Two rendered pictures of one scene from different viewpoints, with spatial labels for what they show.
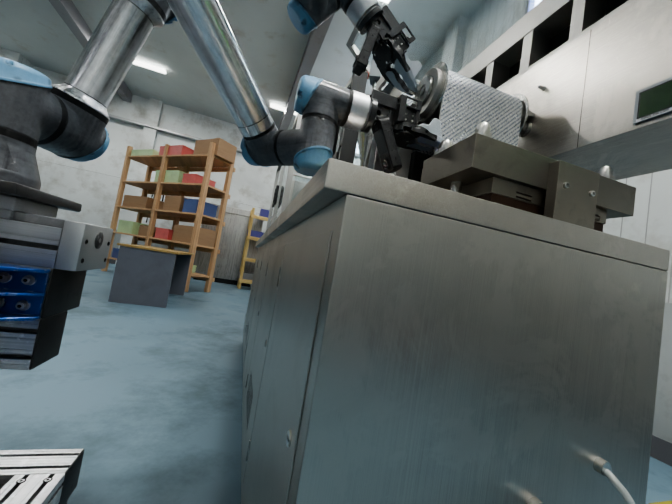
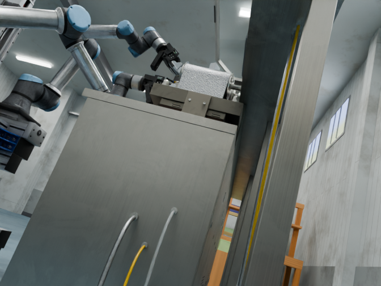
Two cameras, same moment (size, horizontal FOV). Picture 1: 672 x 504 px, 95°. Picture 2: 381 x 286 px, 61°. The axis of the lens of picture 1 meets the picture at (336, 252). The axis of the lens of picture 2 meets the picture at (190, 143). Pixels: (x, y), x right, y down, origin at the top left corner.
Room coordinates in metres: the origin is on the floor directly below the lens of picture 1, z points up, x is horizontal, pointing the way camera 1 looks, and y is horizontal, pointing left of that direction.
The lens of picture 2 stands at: (-0.52, -0.99, 0.39)
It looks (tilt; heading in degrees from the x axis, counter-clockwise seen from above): 19 degrees up; 27
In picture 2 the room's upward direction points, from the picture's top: 19 degrees clockwise
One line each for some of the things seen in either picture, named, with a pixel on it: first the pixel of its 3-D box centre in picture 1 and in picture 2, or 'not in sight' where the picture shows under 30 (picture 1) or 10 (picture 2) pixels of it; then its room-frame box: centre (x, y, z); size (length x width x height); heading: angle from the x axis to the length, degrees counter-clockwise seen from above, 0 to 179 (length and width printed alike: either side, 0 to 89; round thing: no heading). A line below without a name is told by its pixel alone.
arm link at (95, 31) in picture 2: not in sight; (98, 31); (0.58, 0.36, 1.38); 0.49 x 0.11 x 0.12; 91
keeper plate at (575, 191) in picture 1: (573, 197); (196, 105); (0.55, -0.41, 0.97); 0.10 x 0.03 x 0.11; 106
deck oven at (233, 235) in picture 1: (229, 246); not in sight; (8.32, 2.86, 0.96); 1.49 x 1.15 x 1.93; 108
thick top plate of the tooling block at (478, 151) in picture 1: (524, 187); (197, 106); (0.63, -0.37, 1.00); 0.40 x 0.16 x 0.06; 106
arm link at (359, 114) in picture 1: (356, 112); (138, 83); (0.65, 0.01, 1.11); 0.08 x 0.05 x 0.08; 16
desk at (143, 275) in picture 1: (157, 273); not in sight; (4.22, 2.36, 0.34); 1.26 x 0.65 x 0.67; 17
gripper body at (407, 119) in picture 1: (390, 119); (153, 85); (0.67, -0.07, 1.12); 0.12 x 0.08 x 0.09; 106
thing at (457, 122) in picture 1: (477, 150); (198, 96); (0.74, -0.30, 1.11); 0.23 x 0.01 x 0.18; 106
